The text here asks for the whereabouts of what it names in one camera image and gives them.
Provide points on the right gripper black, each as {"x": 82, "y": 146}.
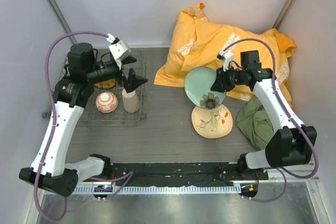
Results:
{"x": 220, "y": 84}

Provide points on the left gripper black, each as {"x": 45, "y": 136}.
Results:
{"x": 133, "y": 81}

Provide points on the light green flower plate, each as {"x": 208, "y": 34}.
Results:
{"x": 197, "y": 85}

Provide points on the beige tall cup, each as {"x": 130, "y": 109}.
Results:
{"x": 131, "y": 101}

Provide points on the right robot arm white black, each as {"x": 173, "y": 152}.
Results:
{"x": 293, "y": 142}

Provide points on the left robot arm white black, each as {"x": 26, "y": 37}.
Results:
{"x": 70, "y": 96}

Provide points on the yellow patterned plate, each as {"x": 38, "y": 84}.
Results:
{"x": 109, "y": 84}

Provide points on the cream bird plate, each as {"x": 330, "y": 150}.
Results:
{"x": 212, "y": 124}

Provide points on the white orange patterned bowl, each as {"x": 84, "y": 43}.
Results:
{"x": 106, "y": 102}

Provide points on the olive green cloth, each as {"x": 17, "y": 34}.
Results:
{"x": 254, "y": 123}

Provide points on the yellow Mickey Mouse shirt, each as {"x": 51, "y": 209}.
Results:
{"x": 196, "y": 42}

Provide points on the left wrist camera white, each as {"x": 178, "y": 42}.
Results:
{"x": 119, "y": 49}

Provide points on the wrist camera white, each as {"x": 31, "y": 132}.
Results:
{"x": 226, "y": 57}
{"x": 119, "y": 49}

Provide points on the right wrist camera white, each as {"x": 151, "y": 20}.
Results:
{"x": 226, "y": 57}

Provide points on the wire dish rack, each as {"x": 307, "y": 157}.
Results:
{"x": 91, "y": 115}

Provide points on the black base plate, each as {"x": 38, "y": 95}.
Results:
{"x": 208, "y": 174}

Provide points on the slotted cable duct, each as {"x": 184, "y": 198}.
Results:
{"x": 87, "y": 189}

